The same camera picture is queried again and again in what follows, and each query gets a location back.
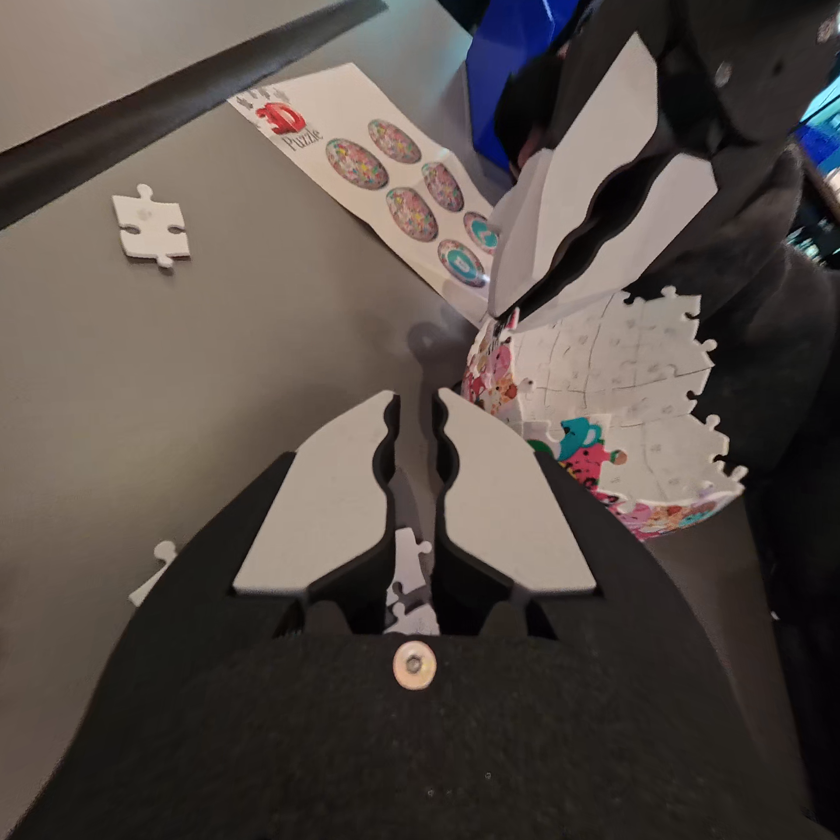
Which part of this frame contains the blue plastic bin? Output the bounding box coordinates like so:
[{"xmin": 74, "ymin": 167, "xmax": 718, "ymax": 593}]
[{"xmin": 469, "ymin": 0, "xmax": 578, "ymax": 172}]

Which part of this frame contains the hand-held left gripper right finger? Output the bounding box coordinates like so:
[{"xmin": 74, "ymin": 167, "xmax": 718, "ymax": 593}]
[{"xmin": 431, "ymin": 386, "xmax": 598, "ymax": 599}]

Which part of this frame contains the white puzzle piece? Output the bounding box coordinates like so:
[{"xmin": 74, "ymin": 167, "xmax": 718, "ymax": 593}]
[
  {"xmin": 128, "ymin": 540, "xmax": 178, "ymax": 608},
  {"xmin": 112, "ymin": 184, "xmax": 191, "ymax": 269},
  {"xmin": 384, "ymin": 525, "xmax": 441, "ymax": 636}
]

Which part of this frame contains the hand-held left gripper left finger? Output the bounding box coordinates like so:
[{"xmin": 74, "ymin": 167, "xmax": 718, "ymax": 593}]
[{"xmin": 233, "ymin": 390, "xmax": 401, "ymax": 599}]

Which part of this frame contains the person's right forearm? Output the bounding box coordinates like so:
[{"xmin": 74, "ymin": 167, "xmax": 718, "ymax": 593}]
[{"xmin": 630, "ymin": 131, "xmax": 840, "ymax": 834}]

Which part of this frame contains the puzzle instruction sheet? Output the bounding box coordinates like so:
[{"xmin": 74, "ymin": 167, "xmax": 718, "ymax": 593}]
[{"xmin": 227, "ymin": 62, "xmax": 526, "ymax": 329}]

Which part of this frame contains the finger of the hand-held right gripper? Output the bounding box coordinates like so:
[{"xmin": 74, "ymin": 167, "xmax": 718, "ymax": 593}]
[
  {"xmin": 524, "ymin": 156, "xmax": 721, "ymax": 331},
  {"xmin": 487, "ymin": 31, "xmax": 660, "ymax": 319}
]

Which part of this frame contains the black table divider strip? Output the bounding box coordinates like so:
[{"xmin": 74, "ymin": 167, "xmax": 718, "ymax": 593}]
[{"xmin": 0, "ymin": 0, "xmax": 388, "ymax": 231}]

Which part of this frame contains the colourful puzzle ball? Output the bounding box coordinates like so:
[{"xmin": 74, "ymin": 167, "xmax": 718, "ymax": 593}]
[{"xmin": 461, "ymin": 285, "xmax": 749, "ymax": 542}]

